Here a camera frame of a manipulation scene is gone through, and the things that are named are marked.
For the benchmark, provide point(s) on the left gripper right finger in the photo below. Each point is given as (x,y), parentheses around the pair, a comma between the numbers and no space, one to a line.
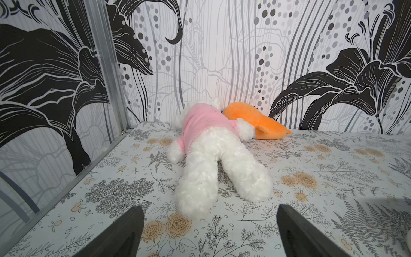
(302,239)

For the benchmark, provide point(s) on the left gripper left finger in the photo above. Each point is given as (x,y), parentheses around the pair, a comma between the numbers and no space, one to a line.
(120,239)

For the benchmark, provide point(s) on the orange plush toy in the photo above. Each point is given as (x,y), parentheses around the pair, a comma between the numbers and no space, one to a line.
(265,127)

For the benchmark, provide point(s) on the white plush bear pink shirt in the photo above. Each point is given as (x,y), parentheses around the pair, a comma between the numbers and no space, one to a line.
(207,139)

